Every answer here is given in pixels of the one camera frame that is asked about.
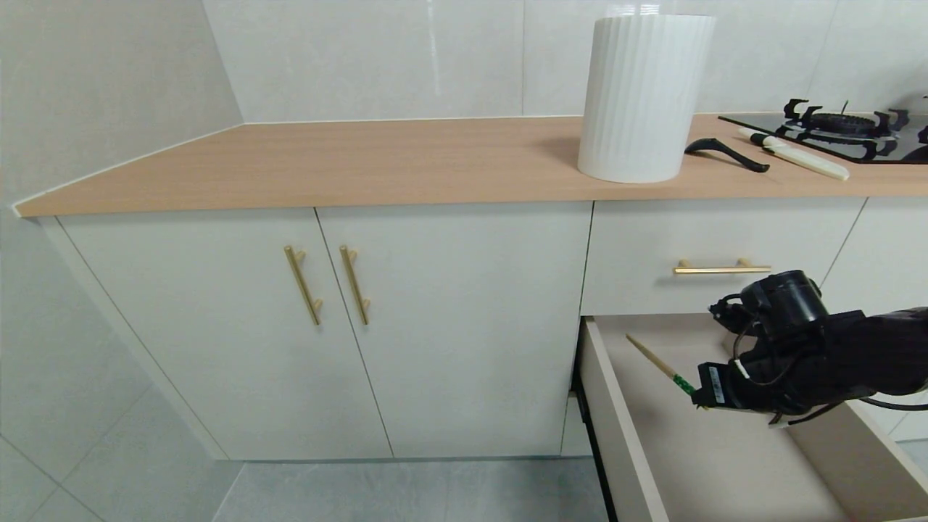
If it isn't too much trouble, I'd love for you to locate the white knife black collar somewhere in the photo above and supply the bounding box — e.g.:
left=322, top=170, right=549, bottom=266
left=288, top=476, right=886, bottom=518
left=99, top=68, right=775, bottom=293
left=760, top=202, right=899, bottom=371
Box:
left=737, top=127, right=850, bottom=181

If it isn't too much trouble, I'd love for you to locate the open beige drawer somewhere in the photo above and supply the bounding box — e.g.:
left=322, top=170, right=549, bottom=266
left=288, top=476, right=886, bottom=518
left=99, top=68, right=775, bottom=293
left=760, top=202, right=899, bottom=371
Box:
left=577, top=312, right=928, bottom=522

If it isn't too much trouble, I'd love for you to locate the wooden chopstick green end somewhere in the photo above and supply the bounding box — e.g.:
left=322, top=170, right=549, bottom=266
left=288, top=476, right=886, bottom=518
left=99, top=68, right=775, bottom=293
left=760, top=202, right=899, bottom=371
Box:
left=626, top=333, right=698, bottom=397

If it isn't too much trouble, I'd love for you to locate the white ribbed cylinder container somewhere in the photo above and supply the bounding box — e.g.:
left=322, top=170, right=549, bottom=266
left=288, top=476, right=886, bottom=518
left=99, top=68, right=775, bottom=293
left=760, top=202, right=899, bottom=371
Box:
left=577, top=14, right=717, bottom=184

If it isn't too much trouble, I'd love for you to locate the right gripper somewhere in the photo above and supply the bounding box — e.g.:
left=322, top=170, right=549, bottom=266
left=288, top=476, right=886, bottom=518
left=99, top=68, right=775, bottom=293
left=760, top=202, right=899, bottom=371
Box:
left=725, top=345, right=813, bottom=426

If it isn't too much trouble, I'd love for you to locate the white drawer gold handle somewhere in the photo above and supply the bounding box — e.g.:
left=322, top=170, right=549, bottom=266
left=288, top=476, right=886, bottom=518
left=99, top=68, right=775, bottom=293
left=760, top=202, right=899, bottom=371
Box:
left=580, top=196, right=868, bottom=318

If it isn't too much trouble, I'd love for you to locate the black plastic spoon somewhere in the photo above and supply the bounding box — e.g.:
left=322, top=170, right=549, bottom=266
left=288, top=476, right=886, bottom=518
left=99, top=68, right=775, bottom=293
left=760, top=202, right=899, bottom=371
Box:
left=684, top=137, right=771, bottom=174

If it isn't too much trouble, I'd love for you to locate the black cable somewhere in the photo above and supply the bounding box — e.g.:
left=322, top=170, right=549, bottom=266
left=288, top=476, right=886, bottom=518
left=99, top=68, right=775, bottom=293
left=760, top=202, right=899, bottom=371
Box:
left=858, top=394, right=928, bottom=413

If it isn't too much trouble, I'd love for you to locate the white cabinet door gold handle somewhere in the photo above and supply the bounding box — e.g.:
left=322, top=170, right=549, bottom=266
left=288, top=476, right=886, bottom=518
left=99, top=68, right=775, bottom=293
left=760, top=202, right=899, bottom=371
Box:
left=57, top=208, right=393, bottom=461
left=316, top=202, right=594, bottom=459

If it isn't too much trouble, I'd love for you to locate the black gas hob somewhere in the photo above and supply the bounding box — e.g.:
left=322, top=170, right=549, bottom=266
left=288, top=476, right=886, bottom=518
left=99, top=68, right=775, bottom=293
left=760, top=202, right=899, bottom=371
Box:
left=717, top=97, right=928, bottom=165

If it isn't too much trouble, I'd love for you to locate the plain white cabinet door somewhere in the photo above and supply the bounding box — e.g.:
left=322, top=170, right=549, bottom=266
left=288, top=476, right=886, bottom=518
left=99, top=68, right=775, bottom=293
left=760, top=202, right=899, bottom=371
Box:
left=819, top=196, right=928, bottom=443

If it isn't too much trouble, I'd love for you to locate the white kitchen cabinet wooden top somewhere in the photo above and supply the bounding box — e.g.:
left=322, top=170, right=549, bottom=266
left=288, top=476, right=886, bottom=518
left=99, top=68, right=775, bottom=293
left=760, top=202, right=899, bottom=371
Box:
left=13, top=112, right=928, bottom=522

